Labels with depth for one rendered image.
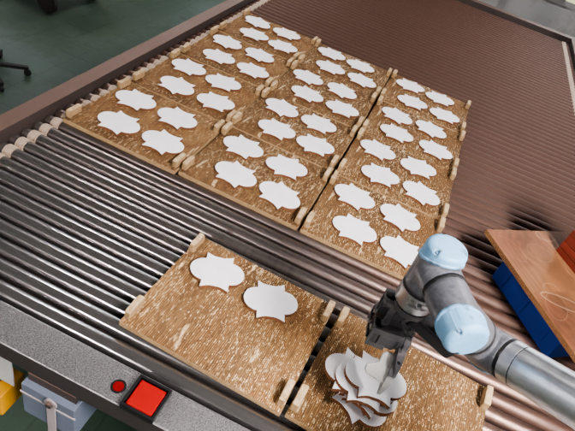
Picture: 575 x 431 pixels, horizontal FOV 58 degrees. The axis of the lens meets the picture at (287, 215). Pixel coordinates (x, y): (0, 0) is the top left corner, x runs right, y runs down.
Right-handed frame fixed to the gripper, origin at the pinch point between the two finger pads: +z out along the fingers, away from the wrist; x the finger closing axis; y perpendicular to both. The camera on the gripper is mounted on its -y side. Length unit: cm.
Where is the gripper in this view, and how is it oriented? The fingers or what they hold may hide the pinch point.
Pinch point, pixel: (383, 364)
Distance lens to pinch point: 116.9
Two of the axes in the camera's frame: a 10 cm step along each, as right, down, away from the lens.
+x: -2.0, 6.0, -7.8
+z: -2.6, 7.3, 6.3
